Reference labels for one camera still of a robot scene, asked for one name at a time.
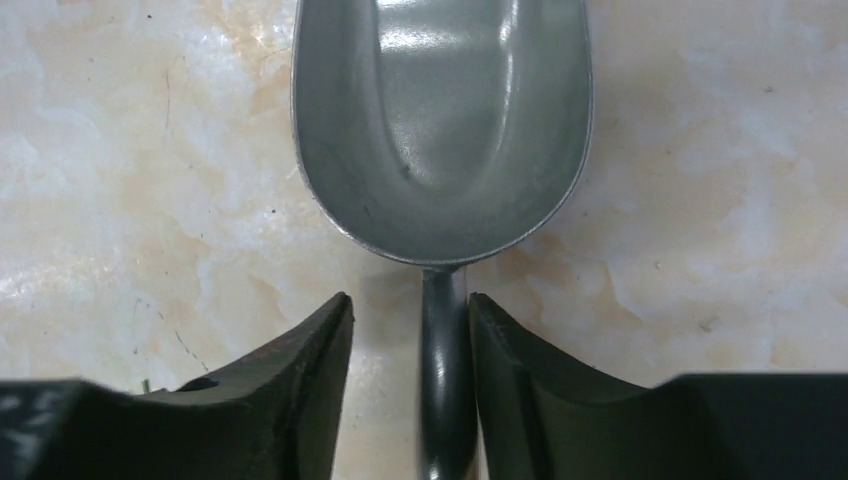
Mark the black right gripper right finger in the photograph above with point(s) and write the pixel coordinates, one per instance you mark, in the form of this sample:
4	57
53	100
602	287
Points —
547	415

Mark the grey metal scoop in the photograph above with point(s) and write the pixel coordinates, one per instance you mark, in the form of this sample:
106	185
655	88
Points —
438	134

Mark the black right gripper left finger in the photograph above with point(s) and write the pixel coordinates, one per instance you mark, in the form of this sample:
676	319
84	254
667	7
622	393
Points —
271	414

